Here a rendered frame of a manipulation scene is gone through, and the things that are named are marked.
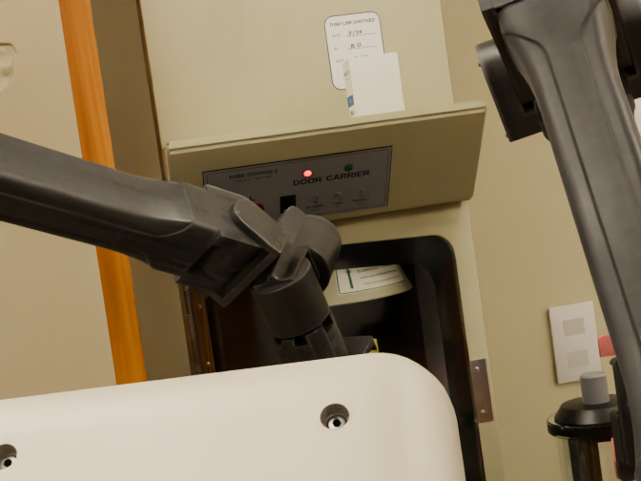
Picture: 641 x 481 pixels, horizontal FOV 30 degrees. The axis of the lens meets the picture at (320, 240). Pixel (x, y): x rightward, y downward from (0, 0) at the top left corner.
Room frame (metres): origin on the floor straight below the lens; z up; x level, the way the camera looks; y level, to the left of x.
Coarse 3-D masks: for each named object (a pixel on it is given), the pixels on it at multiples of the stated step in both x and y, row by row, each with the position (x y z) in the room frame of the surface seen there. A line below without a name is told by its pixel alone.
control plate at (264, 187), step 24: (240, 168) 1.17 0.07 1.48; (264, 168) 1.18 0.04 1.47; (288, 168) 1.19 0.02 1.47; (312, 168) 1.20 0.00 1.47; (336, 168) 1.20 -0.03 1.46; (360, 168) 1.21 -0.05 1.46; (384, 168) 1.22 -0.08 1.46; (240, 192) 1.20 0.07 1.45; (264, 192) 1.20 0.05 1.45; (288, 192) 1.21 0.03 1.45; (312, 192) 1.22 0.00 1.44; (336, 192) 1.23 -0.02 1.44; (384, 192) 1.24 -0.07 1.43
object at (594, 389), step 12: (588, 372) 1.27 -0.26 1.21; (600, 372) 1.26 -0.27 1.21; (588, 384) 1.25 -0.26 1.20; (600, 384) 1.24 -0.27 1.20; (588, 396) 1.25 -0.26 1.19; (600, 396) 1.24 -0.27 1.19; (612, 396) 1.27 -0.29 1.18; (564, 408) 1.25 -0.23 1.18; (576, 408) 1.24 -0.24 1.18; (588, 408) 1.23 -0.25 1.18; (600, 408) 1.22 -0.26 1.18; (564, 420) 1.24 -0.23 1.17; (576, 420) 1.23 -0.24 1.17; (588, 420) 1.22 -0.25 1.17; (600, 420) 1.21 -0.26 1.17
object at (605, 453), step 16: (560, 448) 1.25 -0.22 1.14; (576, 448) 1.23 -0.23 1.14; (592, 448) 1.22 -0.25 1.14; (608, 448) 1.21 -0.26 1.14; (560, 464) 1.26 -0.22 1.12; (576, 464) 1.23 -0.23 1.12; (592, 464) 1.22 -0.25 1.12; (608, 464) 1.21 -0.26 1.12; (576, 480) 1.23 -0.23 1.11; (592, 480) 1.22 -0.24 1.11; (608, 480) 1.21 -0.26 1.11
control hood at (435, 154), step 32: (288, 128) 1.16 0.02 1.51; (320, 128) 1.16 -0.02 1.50; (352, 128) 1.17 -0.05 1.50; (384, 128) 1.18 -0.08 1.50; (416, 128) 1.19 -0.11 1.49; (448, 128) 1.20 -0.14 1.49; (480, 128) 1.21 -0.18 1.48; (192, 160) 1.16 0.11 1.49; (224, 160) 1.16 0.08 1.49; (256, 160) 1.17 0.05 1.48; (416, 160) 1.22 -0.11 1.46; (448, 160) 1.23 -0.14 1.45; (416, 192) 1.25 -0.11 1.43; (448, 192) 1.26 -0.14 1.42
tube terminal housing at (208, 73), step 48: (144, 0) 1.26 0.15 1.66; (192, 0) 1.26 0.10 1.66; (240, 0) 1.27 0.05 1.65; (288, 0) 1.28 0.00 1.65; (336, 0) 1.29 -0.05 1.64; (384, 0) 1.30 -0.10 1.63; (432, 0) 1.30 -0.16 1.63; (144, 48) 1.31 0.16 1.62; (192, 48) 1.26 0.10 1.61; (240, 48) 1.27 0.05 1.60; (288, 48) 1.28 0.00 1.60; (384, 48) 1.29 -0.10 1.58; (432, 48) 1.30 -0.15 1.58; (192, 96) 1.26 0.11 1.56; (240, 96) 1.27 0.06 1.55; (288, 96) 1.28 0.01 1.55; (336, 96) 1.28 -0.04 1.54; (432, 96) 1.30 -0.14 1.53; (480, 336) 1.30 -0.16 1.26; (480, 432) 1.30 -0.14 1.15
